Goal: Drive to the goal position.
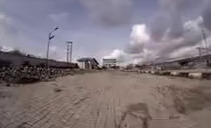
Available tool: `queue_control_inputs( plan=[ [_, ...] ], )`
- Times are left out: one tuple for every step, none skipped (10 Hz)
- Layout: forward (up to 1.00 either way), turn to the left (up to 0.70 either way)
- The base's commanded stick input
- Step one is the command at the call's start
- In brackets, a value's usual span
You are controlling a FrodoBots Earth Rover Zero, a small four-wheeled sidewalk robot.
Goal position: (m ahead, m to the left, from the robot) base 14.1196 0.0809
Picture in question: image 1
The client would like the lattice power pylon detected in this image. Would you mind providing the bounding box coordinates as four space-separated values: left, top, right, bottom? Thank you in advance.
200 28 209 51

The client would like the grey asphalt road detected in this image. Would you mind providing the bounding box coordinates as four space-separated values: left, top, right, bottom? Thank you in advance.
166 67 211 74

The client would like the black and white striped kerb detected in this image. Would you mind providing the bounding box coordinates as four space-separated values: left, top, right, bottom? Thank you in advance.
126 68 211 80

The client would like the long road bridge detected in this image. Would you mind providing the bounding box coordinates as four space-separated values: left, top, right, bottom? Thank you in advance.
149 46 211 69

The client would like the street lamp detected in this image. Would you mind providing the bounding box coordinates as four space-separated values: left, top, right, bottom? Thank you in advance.
45 26 60 69

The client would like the dark long wall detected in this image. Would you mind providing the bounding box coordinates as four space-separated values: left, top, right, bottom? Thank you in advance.
0 49 79 70

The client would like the strip of stone rubble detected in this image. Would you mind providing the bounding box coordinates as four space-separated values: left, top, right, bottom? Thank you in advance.
0 65 76 85

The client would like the small roofed building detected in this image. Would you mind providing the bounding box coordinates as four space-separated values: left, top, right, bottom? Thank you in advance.
76 57 101 70

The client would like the pale boxy building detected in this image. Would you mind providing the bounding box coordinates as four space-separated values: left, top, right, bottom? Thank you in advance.
102 58 118 69

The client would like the grey brick paved path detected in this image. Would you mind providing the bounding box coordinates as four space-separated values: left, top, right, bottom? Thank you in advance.
0 69 211 128

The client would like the twin-pole power mast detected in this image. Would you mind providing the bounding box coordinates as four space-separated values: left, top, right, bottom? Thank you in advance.
65 40 74 64

